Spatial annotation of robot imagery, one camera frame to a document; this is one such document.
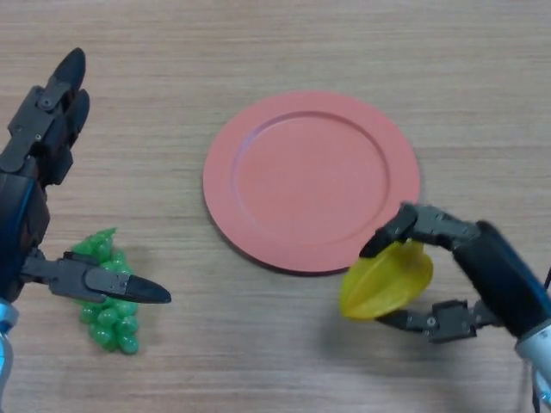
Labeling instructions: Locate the yellow starfruit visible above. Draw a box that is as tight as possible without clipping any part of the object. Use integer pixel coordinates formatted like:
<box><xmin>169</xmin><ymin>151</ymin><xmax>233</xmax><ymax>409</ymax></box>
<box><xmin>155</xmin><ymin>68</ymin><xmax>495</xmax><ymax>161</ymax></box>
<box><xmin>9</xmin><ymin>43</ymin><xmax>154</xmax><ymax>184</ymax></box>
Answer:
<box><xmin>338</xmin><ymin>239</ymin><xmax>434</xmax><ymax>323</ymax></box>

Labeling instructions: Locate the green grape bunch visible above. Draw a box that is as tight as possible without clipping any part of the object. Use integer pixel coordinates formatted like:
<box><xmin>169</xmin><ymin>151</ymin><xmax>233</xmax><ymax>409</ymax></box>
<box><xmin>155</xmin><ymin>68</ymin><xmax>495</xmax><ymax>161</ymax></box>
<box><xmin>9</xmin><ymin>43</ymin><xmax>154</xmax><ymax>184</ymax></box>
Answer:
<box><xmin>68</xmin><ymin>226</ymin><xmax>141</xmax><ymax>356</ymax></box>

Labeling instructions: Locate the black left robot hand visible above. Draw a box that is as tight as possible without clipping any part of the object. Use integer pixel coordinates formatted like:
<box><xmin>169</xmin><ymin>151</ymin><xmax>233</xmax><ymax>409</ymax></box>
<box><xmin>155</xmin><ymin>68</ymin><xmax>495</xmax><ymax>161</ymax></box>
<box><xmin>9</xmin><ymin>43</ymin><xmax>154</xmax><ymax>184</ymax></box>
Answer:
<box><xmin>0</xmin><ymin>46</ymin><xmax>172</xmax><ymax>305</ymax></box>

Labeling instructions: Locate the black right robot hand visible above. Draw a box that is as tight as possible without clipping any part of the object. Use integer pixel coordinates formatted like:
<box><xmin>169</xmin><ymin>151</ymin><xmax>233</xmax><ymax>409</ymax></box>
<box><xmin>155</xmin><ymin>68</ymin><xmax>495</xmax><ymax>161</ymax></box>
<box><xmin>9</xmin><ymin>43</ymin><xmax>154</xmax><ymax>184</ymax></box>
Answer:
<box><xmin>359</xmin><ymin>201</ymin><xmax>551</xmax><ymax>344</ymax></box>

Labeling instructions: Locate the pink round plate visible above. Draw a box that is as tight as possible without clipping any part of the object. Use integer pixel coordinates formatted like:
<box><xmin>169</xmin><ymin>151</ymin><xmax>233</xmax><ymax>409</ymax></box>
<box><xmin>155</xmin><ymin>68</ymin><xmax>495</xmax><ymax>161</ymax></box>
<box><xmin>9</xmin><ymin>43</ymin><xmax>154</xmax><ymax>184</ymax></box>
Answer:
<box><xmin>202</xmin><ymin>89</ymin><xmax>422</xmax><ymax>277</ymax></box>

